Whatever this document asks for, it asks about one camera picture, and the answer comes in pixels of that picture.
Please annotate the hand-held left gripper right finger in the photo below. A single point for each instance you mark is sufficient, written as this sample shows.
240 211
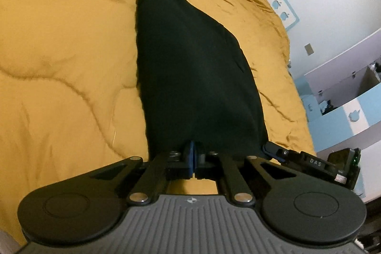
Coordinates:
197 160

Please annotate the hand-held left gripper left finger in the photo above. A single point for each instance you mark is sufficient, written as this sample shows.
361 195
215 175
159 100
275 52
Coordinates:
188 160

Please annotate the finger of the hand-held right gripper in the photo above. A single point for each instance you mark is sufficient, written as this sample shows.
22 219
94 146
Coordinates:
279 152

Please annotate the black garment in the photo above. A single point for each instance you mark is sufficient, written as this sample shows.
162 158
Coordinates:
193 69

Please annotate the white and blue cabinet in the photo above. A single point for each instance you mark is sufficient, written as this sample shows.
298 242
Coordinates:
336 111

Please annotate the yellow quilted blanket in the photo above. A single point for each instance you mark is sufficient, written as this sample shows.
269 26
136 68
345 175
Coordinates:
65 63

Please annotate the grey wall outlet plate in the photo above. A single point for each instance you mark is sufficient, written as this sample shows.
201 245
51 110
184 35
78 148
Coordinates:
308 49

